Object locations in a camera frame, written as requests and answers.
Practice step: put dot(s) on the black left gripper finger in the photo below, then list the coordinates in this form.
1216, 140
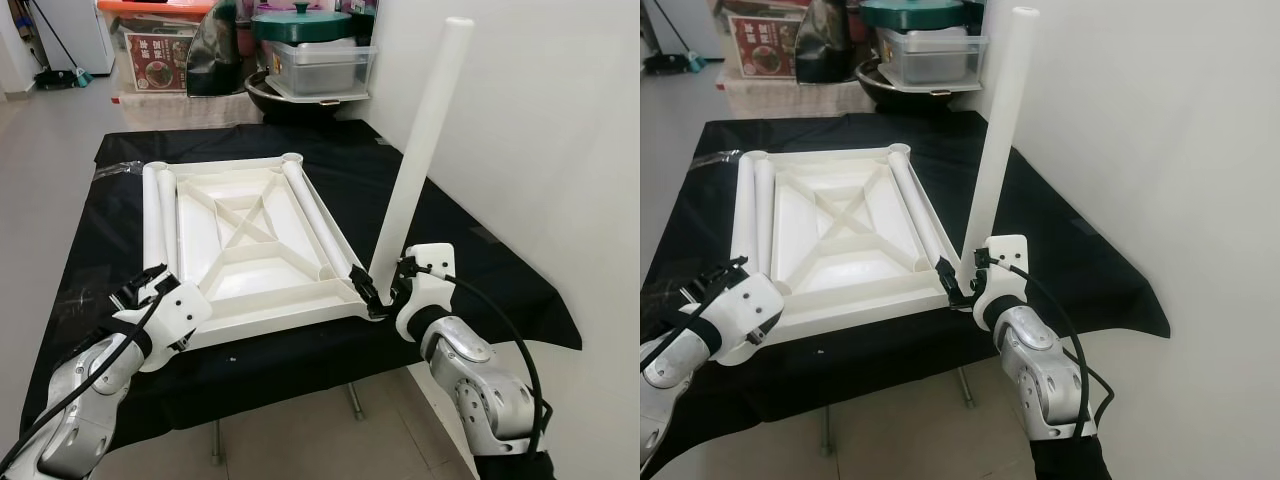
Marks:
728, 270
150, 275

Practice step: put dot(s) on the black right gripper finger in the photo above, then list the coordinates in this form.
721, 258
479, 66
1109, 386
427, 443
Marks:
982, 262
948, 280
360, 285
403, 272

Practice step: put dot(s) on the white plastic children table top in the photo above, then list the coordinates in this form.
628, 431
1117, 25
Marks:
250, 270
840, 260

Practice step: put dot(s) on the black tablecloth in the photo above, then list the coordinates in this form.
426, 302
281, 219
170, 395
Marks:
1060, 220
450, 200

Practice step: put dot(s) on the clear tape strip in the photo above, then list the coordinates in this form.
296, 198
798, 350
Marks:
120, 170
722, 157

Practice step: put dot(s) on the beige low bench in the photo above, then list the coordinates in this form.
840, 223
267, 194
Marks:
170, 112
780, 100

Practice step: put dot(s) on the black wok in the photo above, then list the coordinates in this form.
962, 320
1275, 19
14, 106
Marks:
285, 108
895, 98

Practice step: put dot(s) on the orange-lidded clear storage box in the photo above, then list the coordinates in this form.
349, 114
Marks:
765, 55
160, 70

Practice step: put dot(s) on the clear plastic storage box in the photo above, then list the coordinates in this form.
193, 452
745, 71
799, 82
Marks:
320, 70
930, 60

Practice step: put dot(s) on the black bag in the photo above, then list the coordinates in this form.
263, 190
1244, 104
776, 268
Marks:
215, 55
825, 45

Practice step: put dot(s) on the white fridge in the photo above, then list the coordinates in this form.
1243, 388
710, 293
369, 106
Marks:
85, 35
700, 25

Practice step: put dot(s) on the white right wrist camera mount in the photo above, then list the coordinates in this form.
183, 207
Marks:
432, 275
1008, 262

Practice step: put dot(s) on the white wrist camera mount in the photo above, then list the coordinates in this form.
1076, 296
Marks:
1008, 262
175, 320
755, 315
432, 275

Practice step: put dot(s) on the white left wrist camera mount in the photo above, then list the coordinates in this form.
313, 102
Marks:
175, 320
755, 315

